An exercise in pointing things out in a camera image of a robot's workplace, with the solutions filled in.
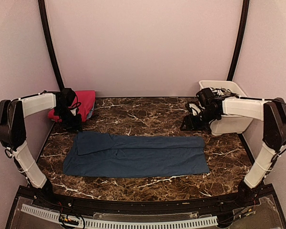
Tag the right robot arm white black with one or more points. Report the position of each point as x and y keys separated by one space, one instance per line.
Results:
x=227 y=107

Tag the dark blue garment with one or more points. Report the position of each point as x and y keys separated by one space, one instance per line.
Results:
x=95 y=154

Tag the folded light blue shirt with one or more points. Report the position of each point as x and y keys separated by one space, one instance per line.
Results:
x=89 y=115

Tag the left black corner post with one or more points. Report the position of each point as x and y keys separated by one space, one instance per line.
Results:
x=49 y=44

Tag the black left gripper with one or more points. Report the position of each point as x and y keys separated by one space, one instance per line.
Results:
x=76 y=125

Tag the right black corner post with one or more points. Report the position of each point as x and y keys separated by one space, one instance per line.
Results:
x=239 y=40

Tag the black front rail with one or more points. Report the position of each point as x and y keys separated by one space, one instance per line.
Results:
x=213 y=205

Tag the black corner post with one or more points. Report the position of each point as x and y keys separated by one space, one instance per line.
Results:
x=49 y=44
x=239 y=40

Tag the white slotted cable duct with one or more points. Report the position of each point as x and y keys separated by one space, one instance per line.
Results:
x=122 y=221

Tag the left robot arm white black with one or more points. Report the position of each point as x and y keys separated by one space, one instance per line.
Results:
x=13 y=131

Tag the black white patterned garment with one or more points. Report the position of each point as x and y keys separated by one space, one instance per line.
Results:
x=221 y=92

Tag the white plastic laundry bin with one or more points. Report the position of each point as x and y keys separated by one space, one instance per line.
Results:
x=228 y=123

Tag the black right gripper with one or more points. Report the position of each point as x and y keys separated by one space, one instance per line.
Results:
x=191 y=123

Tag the pink trousers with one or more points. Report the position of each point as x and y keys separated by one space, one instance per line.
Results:
x=85 y=102

